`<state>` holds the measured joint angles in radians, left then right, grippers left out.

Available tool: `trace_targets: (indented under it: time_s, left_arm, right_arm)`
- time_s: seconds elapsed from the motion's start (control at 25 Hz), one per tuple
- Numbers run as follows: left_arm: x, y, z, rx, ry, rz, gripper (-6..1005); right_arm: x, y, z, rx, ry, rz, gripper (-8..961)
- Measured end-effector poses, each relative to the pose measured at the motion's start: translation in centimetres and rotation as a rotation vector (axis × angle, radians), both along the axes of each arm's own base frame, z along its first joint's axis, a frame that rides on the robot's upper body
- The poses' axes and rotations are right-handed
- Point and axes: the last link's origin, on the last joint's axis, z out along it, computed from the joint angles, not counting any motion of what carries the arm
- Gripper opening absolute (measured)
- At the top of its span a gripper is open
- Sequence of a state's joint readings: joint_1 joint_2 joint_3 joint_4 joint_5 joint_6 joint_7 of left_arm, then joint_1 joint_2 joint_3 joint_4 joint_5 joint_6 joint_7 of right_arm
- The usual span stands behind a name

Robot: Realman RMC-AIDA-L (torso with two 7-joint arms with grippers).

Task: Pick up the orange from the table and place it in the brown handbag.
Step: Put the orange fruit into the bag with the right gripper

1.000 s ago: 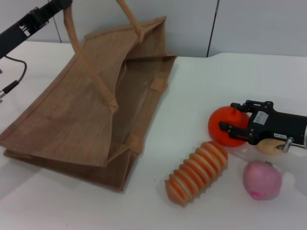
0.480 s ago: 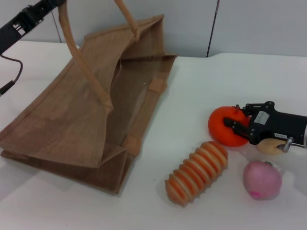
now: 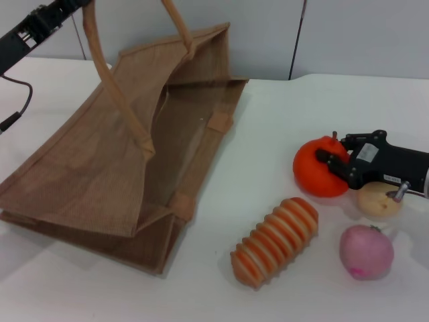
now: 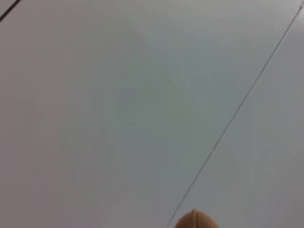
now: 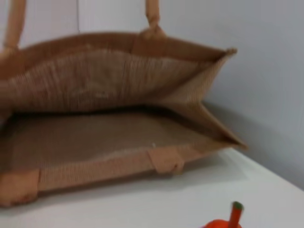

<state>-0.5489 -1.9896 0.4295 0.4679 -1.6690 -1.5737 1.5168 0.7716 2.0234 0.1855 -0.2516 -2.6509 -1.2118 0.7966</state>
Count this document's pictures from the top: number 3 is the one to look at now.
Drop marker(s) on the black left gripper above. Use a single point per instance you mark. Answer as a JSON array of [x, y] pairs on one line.
[[20, 40]]

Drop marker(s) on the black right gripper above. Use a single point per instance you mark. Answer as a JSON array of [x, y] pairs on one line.
[[388, 161]]

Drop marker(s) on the orange toy fruit with stem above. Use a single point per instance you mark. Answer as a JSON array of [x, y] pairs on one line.
[[308, 174]]

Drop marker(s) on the brown jute handbag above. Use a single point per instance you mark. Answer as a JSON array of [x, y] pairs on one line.
[[83, 167]]

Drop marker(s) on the beige toy fruit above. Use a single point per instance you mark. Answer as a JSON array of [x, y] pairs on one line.
[[372, 203]]

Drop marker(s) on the pink toy fruit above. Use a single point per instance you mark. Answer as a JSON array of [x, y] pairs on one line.
[[365, 253]]

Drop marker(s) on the striped orange toy bread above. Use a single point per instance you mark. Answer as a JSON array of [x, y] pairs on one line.
[[275, 241]]

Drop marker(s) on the thin wall joint strip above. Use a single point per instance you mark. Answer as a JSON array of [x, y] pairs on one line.
[[80, 43], [298, 40]]

